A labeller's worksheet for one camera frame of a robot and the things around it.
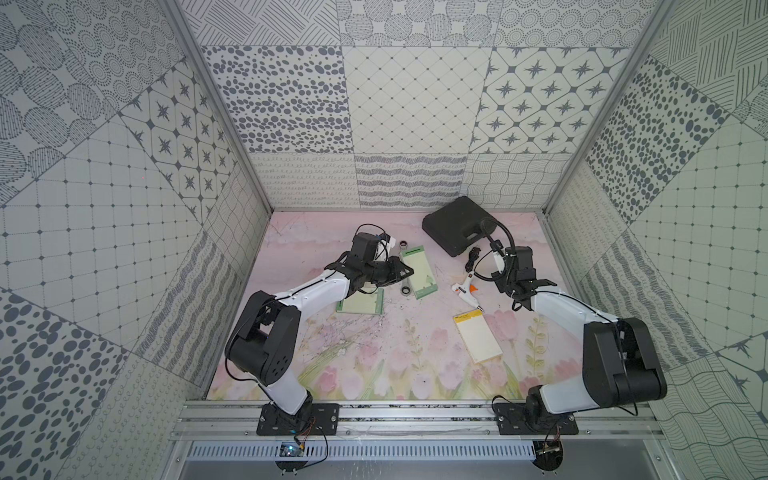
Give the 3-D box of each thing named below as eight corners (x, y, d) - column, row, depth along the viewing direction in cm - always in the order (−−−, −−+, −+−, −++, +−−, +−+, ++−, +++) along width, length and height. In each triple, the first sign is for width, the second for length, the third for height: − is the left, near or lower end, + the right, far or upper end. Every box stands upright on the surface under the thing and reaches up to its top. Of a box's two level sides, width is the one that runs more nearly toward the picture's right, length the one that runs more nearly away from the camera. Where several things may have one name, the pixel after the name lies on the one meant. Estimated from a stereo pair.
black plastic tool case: (451, 259, 108) (453, 251, 104) (417, 230, 117) (417, 221, 113) (495, 226, 118) (498, 217, 115) (460, 201, 127) (462, 193, 124)
